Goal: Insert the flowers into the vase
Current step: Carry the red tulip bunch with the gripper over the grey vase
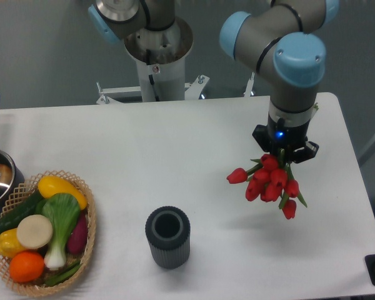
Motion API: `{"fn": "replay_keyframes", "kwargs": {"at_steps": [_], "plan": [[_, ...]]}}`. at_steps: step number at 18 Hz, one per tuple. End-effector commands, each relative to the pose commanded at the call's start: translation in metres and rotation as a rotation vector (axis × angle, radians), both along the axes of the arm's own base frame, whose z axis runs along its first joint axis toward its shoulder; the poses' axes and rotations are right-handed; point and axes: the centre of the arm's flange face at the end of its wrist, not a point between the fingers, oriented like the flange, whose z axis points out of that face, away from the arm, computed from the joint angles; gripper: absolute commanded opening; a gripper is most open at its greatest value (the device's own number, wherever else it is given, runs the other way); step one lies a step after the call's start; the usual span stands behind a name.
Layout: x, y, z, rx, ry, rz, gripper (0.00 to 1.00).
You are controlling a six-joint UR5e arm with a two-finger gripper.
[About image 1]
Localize orange fruit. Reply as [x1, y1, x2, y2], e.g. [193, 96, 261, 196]
[9, 251, 44, 283]

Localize dark green cucumber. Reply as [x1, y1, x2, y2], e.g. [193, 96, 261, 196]
[0, 191, 44, 234]

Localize dark grey ribbed vase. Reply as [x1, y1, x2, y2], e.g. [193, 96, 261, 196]
[145, 206, 191, 269]

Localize beige round slice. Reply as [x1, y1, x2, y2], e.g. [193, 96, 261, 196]
[16, 214, 53, 249]

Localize green bok choy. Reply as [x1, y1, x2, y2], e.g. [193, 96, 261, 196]
[42, 193, 81, 270]

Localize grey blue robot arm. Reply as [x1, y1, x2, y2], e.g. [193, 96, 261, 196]
[88, 1, 339, 163]

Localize yellow bell pepper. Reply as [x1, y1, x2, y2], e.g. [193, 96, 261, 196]
[0, 228, 27, 258]

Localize green bean pods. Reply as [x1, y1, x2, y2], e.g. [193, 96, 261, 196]
[44, 261, 81, 287]

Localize black base cable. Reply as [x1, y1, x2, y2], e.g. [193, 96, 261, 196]
[145, 49, 160, 103]

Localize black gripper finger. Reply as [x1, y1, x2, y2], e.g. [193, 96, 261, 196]
[291, 141, 319, 163]
[252, 124, 272, 153]

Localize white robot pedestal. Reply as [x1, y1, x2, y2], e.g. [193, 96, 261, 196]
[96, 17, 210, 104]

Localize yellow squash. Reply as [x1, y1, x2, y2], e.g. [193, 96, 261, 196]
[37, 176, 88, 210]

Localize purple sweet potato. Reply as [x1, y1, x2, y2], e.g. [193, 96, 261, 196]
[66, 213, 88, 254]

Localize red tulip bouquet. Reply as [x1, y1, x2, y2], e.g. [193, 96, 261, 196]
[226, 149, 308, 219]

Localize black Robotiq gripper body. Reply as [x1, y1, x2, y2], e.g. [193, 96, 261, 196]
[266, 109, 316, 156]

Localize woven wicker basket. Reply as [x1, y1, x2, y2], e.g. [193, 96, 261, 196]
[0, 170, 96, 298]

